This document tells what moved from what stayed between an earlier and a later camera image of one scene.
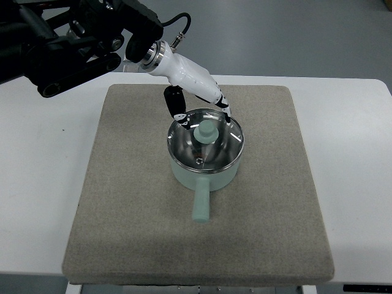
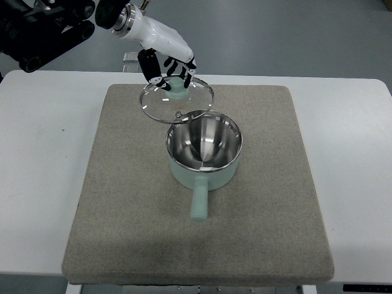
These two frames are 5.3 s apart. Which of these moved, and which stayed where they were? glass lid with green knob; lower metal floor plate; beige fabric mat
Moved: glass lid with green knob
Stayed: lower metal floor plate; beige fabric mat
